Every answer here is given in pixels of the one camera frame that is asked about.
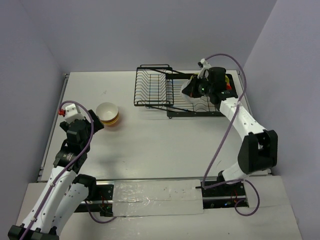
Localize white bowl orange yellow stripes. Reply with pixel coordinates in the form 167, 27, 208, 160
95, 102, 120, 127

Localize aluminium table edge rail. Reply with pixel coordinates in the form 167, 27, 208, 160
35, 73, 70, 183

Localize lime green plastic bowl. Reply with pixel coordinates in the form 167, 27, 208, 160
225, 75, 230, 85

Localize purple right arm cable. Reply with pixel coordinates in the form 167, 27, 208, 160
201, 53, 261, 217

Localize black wire dish rack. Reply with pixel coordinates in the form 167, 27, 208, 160
133, 64, 238, 119

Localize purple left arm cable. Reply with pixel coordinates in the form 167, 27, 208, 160
21, 100, 118, 240

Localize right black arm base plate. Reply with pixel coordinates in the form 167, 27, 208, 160
195, 182, 249, 209

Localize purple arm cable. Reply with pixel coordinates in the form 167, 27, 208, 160
201, 53, 261, 217
21, 100, 118, 240

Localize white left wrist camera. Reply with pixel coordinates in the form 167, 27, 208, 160
58, 103, 85, 124

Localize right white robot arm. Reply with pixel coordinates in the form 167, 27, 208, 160
180, 67, 278, 196

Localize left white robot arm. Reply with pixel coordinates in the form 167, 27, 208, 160
8, 104, 104, 240

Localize plain white bowl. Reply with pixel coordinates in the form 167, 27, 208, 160
180, 77, 207, 104

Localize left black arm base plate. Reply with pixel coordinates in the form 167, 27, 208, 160
74, 183, 114, 217

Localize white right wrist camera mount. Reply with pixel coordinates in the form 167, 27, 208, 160
197, 58, 212, 79

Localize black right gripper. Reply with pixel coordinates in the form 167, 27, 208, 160
182, 74, 214, 98

